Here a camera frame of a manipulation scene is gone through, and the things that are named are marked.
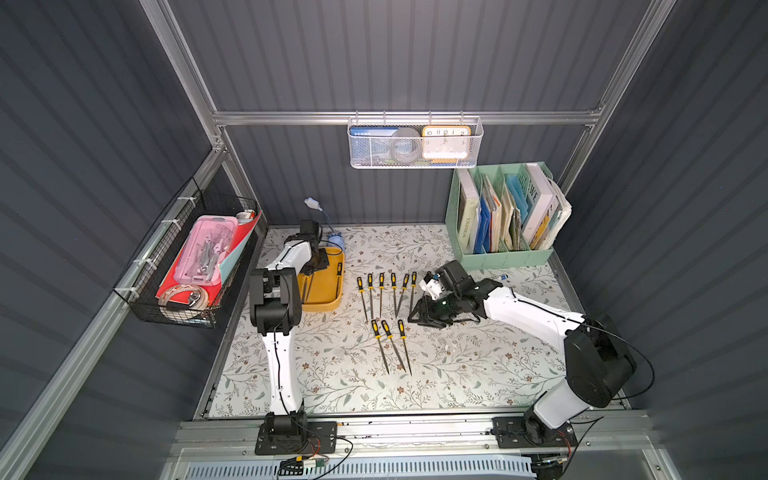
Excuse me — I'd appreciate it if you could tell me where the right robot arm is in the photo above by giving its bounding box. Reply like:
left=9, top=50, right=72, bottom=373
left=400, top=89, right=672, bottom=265
left=408, top=260, right=637, bottom=445

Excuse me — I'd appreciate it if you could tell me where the blue desk lamp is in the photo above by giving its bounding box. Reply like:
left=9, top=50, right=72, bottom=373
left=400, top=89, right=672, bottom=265
left=304, top=197, right=345, bottom=251

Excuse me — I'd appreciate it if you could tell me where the grey tape roll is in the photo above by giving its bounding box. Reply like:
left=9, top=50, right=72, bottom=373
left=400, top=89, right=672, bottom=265
left=390, top=127, right=422, bottom=164

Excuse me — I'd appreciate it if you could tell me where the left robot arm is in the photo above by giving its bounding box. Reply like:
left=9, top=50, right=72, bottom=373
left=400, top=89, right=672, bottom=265
left=249, top=220, right=329, bottom=441

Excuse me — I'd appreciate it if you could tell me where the pink plastic case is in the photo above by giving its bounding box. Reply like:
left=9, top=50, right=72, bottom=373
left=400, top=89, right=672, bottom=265
left=174, top=215, right=238, bottom=286

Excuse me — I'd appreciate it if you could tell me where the eleventh black yellow file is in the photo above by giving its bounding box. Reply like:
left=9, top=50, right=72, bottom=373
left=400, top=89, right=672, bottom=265
left=397, top=319, right=413, bottom=376

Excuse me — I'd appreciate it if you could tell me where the green file organizer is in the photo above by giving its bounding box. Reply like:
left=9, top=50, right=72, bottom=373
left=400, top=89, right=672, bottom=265
left=445, top=162, right=572, bottom=271

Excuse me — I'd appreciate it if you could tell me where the white book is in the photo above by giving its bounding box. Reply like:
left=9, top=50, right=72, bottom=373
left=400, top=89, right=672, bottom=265
left=522, top=163, right=557, bottom=249

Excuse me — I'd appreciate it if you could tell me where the black wire basket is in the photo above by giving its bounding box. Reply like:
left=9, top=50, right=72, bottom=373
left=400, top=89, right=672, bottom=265
left=114, top=181, right=261, bottom=329

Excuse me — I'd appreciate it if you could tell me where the white wire basket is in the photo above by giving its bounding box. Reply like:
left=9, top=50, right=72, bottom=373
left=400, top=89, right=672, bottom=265
left=347, top=115, right=485, bottom=169

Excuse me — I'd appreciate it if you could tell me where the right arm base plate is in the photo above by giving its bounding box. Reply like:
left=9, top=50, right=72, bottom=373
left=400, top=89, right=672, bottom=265
left=490, top=416, right=578, bottom=449

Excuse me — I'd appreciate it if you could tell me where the yellow storage box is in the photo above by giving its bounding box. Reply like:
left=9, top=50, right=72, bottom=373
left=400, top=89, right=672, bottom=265
left=298, top=246, right=345, bottom=313

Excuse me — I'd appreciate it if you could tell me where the red folder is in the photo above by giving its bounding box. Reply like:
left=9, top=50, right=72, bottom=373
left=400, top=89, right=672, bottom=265
left=156, top=210, right=260, bottom=306

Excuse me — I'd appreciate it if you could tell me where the aluminium rail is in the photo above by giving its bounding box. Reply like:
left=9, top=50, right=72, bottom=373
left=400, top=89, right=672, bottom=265
left=170, top=408, right=662, bottom=459

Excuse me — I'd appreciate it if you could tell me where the blue box in basket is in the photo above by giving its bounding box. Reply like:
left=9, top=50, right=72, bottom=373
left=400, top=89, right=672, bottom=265
left=348, top=126, right=398, bottom=166

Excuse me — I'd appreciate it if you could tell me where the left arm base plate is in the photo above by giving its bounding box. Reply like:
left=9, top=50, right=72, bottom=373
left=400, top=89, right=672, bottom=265
left=254, top=417, right=338, bottom=456

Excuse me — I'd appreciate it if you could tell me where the yellow white clock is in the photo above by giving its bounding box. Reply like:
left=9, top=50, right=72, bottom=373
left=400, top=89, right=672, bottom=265
left=421, top=125, right=472, bottom=161

